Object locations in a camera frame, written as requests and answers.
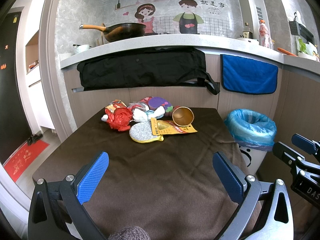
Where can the orange-capped bottle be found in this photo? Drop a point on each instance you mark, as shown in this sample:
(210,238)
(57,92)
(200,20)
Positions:
(265,39)

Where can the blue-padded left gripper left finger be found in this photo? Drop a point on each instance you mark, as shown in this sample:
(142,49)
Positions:
(52,202)

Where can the white trash bin blue bag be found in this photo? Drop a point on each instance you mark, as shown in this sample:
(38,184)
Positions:
(254,133)

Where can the purple pink sponge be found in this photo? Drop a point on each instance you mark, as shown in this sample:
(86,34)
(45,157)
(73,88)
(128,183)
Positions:
(156,102)

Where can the green plant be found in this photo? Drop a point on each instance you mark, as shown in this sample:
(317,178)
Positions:
(307,50)

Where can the gold paper cup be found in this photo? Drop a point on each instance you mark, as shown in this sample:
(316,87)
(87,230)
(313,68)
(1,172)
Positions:
(182,116)

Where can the grey knitted glove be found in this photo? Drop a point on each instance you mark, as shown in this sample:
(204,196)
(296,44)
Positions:
(130,233)

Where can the brown table cloth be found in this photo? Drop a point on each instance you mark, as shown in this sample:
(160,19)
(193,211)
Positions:
(169,188)

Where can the white kitchen countertop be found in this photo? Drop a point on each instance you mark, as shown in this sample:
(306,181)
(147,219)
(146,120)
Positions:
(207,44)

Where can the black wok wooden handle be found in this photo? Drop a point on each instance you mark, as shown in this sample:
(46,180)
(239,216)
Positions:
(118,32)

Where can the red floor mat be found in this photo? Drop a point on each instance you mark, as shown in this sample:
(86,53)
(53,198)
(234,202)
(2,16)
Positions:
(22,158)

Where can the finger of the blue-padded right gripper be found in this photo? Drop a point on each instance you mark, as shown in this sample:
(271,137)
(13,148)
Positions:
(286,154)
(309,146)

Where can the round silver yellow sponge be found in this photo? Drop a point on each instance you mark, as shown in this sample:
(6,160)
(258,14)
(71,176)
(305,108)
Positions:
(142,133)

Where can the red plastic bag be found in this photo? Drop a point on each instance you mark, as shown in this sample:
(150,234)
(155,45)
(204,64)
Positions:
(119,119)

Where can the black refrigerator door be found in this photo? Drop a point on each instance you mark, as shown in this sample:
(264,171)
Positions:
(14,126)

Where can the blue towel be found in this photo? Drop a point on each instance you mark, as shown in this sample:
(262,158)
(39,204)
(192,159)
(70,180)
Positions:
(248,76)

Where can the red soda can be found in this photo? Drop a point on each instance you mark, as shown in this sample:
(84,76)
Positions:
(142,104)

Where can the black hanging cloth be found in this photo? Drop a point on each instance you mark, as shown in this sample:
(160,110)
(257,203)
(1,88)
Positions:
(151,67)

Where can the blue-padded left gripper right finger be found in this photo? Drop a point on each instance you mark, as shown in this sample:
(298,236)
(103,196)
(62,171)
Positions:
(264,209)

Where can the black wall rack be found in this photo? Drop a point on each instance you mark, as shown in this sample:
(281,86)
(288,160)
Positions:
(298,29)

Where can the yellow snack package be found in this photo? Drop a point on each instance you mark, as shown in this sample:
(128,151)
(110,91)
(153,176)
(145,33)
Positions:
(163,127)

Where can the orange carrot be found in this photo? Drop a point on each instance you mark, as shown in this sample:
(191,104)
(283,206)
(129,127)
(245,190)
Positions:
(286,52)

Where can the black shoes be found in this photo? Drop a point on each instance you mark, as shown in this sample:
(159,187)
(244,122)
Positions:
(34,138)

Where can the white tissue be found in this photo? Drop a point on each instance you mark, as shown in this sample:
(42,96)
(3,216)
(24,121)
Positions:
(142,116)

